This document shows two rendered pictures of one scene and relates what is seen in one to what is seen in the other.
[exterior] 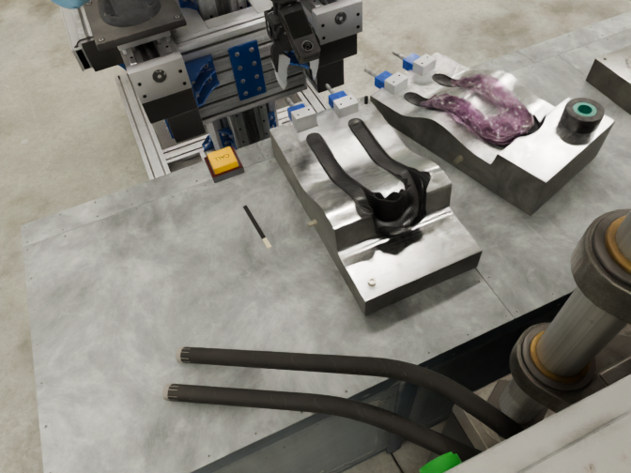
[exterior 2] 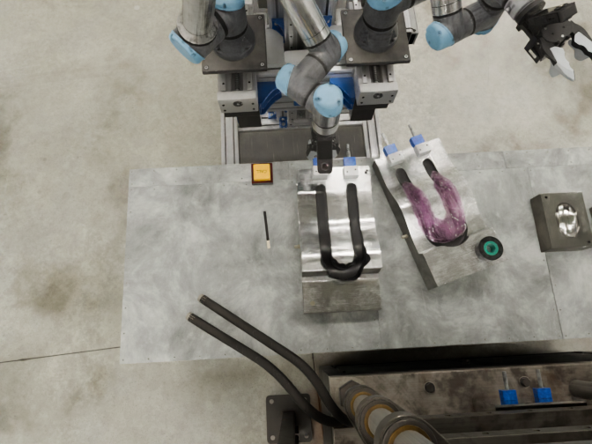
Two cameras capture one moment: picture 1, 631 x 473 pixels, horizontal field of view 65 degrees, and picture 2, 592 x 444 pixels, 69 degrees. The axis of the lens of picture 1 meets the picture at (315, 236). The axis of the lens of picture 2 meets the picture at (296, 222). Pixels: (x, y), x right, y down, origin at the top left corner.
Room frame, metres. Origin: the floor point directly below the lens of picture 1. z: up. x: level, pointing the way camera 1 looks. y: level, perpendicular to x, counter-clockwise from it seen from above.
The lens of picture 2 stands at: (0.34, -0.07, 2.33)
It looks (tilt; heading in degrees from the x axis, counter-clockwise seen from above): 75 degrees down; 15
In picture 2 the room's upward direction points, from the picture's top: straight up
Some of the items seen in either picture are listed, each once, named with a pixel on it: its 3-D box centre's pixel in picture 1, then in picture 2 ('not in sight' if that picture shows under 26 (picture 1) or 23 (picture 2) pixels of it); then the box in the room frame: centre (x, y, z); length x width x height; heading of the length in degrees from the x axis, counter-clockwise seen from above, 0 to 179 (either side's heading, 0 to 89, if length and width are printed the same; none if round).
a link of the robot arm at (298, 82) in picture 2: not in sight; (301, 81); (1.00, 0.09, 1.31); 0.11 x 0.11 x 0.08; 67
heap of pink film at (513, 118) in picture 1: (481, 102); (437, 205); (0.91, -0.43, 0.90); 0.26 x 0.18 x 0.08; 36
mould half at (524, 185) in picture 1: (480, 115); (435, 209); (0.91, -0.44, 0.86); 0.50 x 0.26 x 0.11; 36
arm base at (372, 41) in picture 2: not in sight; (378, 24); (1.41, -0.07, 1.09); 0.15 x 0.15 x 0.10
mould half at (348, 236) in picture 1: (365, 186); (337, 237); (0.72, -0.12, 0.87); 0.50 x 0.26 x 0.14; 18
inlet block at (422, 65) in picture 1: (410, 61); (416, 139); (1.16, -0.32, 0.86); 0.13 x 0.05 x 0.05; 36
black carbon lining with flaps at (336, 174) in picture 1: (366, 164); (341, 229); (0.73, -0.13, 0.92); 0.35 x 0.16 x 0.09; 18
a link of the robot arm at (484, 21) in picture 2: not in sight; (482, 14); (1.31, -0.34, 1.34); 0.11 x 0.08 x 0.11; 135
